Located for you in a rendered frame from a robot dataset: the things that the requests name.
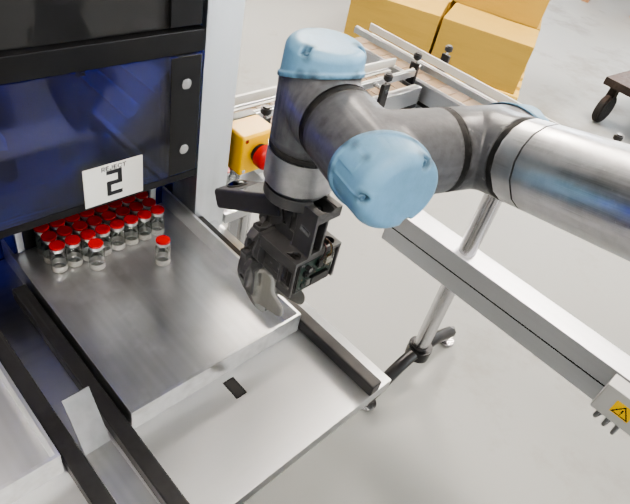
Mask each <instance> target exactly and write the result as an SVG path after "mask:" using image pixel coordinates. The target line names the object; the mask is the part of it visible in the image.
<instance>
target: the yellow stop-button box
mask: <svg viewBox="0 0 630 504"><path fill-rule="evenodd" d="M270 129H271V124H270V123H268V122H267V121H266V120H264V119H263V118H262V117H260V116H259V115H257V114H256V112H254V111H253V110H251V109H248V110H244V111H240V112H236V113H234V114H233V123H232V133H231V142H230V152H229V161H228V167H230V168H231V169H232V170H233V171H235V172H236V173H237V174H238V175H242V174H245V173H248V172H251V171H253V170H256V169H259V168H258V167H256V166H255V165H254V164H253V155H254V153H255V151H256V150H257V149H258V148H259V147H260V146H262V145H266V144H267V145H268V140H269V136H270Z"/></svg>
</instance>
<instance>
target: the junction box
mask: <svg viewBox="0 0 630 504"><path fill-rule="evenodd" d="M590 405H591V406H592V407H593V408H594V409H596V410H597V411H598V412H600V413H601V414H602V415H603V416H605V417H606V418H607V419H609V420H610V421H611V422H613V423H614V424H615V425H616V426H618V427H619V428H620V429H622V430H623V431H624V432H625V433H627V434H628V435H629V436H630V383H629V382H628V381H626V380H625V379H624V378H622V377H621V376H619V375H618V374H615V375H614V376H613V378H612V379H611V380H610V381H609V382H608V383H607V384H606V385H605V386H604V388H603V389H602V390H601V391H600V392H599V393H598V394H597V396H596V397H595V398H594V399H593V401H592V402H591V403H590Z"/></svg>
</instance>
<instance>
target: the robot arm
mask: <svg viewBox="0 0 630 504"><path fill-rule="evenodd" d="M366 59H367V56H366V51H365V48H364V47H363V46H362V44H361V43H360V42H358V41H357V40H356V39H354V38H353V37H351V36H349V35H347V34H344V33H341V32H338V31H335V30H331V29H325V28H303V29H299V30H297V31H295V32H293V33H292V34H291V35H290V36H289V37H288V38H287V40H286V42H285V46H284V51H283V56H282V61H281V66H280V69H278V71H277V75H279V76H278V83H277V90H276V97H275V103H274V109H273V116H272V122H271V129H270V136H269V140H268V146H267V152H266V159H265V165H264V171H263V175H264V178H265V179H264V182H258V181H248V180H242V179H237V180H233V181H231V182H230V183H228V184H227V185H225V186H222V187H219V188H216V189H215V197H216V202H217V206H218V207H219V208H224V209H230V210H237V211H243V212H250V213H256V214H259V221H257V222H254V223H253V226H252V227H251V228H250V230H249V231H248V233H247V234H246V235H247V237H246V239H245V243H244V247H243V248H241V250H240V251H241V255H240V259H239V262H238V268H237V272H238V276H239V279H240V281H241V283H242V286H243V288H244V289H245V291H246V293H247V295H248V297H249V299H250V300H251V302H252V304H253V305H254V306H255V307H256V308H257V309H258V310H259V311H261V312H265V311H267V310H269V311H270V312H272V313H273V314H275V315H276V316H282V315H283V307H282V305H281V303H280V301H279V300H278V298H277V296H278V295H281V296H283V297H285V298H287V299H289V300H291V301H293V302H295V303H296V304H299V305H301V304H303V303H304V301H305V293H304V291H303V289H304V288H306V287H308V286H310V285H312V284H314V283H316V282H318V281H319V280H321V279H323V278H325V277H327V276H328V274H329V275H330V276H331V275H332V274H333V270H334V267H335V264H336V260H337V257H338V253H339V250H340V246H341V243H342V242H341V241H340V240H338V239H337V238H336V237H335V236H333V235H332V234H331V233H330V232H328V231H327V227H328V224H329V220H332V219H334V218H336V217H338V216H340V214H341V211H342V207H343V205H342V204H341V203H339V202H338V201H337V200H335V199H334V198H333V197H332V196H330V193H331V191H332V192H333V193H334V195H335V196H336V197H337V198H338V200H339V201H341V202H342V203H343V204H344V205H346V206H347V207H348V208H349V209H350V211H351V212H352V213H353V214H354V216H355V217H356V218H357V219H358V220H359V221H360V222H362V223H363V224H365V225H367V226H369V227H373V228H379V229H385V228H392V227H396V226H399V225H400V224H401V223H402V221H403V220H405V219H406V218H409V219H412V218H414V217H415V216H416V215H417V214H419V213H420V212H421V211H422V210H423V209H424V208H425V207H426V205H427V204H428V203H429V201H430V200H431V198H432V197H433V195H434V194H438V193H444V192H452V191H460V190H468V189H473V190H478V191H481V192H483V193H485V194H487V195H489V196H491V197H493V198H496V199H498V200H500V201H502V202H504V203H507V204H509V205H511V206H513V207H515V208H517V209H519V210H522V211H524V212H526V213H528V214H530V215H532V216H534V217H536V218H538V219H541V220H543V221H545V222H547V223H549V224H551V225H553V226H555V227H558V228H560V229H562V230H564V231H566V232H568V233H570V234H572V235H574V236H577V237H579V238H581V239H583V240H585V241H587V242H589V243H591V244H594V245H596V246H598V247H600V248H602V249H604V250H606V251H608V252H610V253H613V254H615V255H617V256H619V257H621V258H623V259H625V260H627V261H630V144H626V143H623V142H619V141H616V140H612V139H609V138H605V137H602V136H598V135H595V134H591V133H588V132H584V131H581V130H577V129H574V128H570V127H567V126H563V125H560V124H556V123H553V122H550V121H549V120H548V119H547V118H546V117H545V116H544V115H543V113H542V112H541V111H540V110H539V109H538V108H536V107H534V106H531V105H527V104H517V103H513V102H495V103H491V104H487V105H472V106H452V107H434V108H412V109H394V110H389V109H385V108H383V107H382V106H381V105H380V104H379V103H378V102H377V101H376V100H375V99H374V98H373V97H372V96H371V95H370V94H369V93H368V92H367V90H366V89H365V88H364V87H362V86H361V81H362V78H364V77H365V74H366V73H365V71H364V69H365V64H366ZM334 252H335V253H334ZM333 255H334V256H333ZM332 259H333V260H332ZM331 262H332V263H331Z"/></svg>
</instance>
